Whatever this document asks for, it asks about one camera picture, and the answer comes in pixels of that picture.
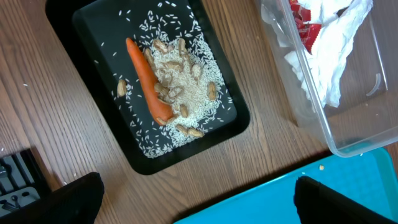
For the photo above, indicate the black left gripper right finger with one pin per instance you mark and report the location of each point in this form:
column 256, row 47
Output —
column 317, row 203

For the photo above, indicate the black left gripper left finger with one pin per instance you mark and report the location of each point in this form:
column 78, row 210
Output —
column 78, row 202

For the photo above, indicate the white napkin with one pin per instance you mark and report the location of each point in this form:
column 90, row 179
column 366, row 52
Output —
column 340, row 20

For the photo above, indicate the red snack wrapper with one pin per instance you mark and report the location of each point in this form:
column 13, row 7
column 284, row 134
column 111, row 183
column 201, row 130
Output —
column 307, row 30

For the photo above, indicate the black food-waste tray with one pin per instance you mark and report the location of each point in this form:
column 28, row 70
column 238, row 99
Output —
column 94, row 33

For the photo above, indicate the teal plastic tray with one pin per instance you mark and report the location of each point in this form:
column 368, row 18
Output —
column 369, row 179

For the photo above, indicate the orange carrot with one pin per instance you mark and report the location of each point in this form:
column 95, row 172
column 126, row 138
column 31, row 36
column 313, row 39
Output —
column 160, row 111

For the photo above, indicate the clear plastic bin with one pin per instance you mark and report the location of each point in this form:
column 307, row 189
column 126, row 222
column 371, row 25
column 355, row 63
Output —
column 366, row 118

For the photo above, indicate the rice and peanuts pile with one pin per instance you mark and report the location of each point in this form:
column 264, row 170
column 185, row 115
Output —
column 189, row 78

